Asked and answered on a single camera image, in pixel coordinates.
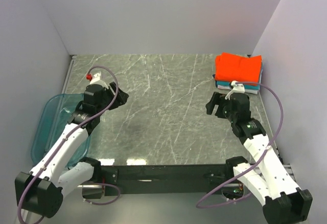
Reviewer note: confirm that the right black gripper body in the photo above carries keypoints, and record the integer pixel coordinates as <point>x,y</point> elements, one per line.
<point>224,111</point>

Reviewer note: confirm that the orange t-shirt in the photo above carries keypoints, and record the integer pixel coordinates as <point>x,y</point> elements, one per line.
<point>230,67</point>

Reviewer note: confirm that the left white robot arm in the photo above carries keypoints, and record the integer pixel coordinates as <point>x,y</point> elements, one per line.
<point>43,189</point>

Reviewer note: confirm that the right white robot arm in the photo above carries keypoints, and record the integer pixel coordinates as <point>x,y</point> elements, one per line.
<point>282,199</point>

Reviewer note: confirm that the folded teal t-shirt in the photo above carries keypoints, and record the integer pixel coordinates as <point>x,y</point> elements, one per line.
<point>252,87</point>

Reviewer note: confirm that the blue plastic bin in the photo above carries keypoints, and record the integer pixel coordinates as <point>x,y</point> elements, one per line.
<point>58,111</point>

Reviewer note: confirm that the black base bar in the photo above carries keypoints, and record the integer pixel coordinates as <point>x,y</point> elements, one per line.
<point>157,179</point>

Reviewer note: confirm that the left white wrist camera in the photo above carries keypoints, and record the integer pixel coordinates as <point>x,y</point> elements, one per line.
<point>97,79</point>

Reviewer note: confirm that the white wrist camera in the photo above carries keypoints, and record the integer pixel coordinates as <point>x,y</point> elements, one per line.
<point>235,88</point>
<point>97,79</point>

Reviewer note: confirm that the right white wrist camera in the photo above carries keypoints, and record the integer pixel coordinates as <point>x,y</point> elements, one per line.
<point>235,88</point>

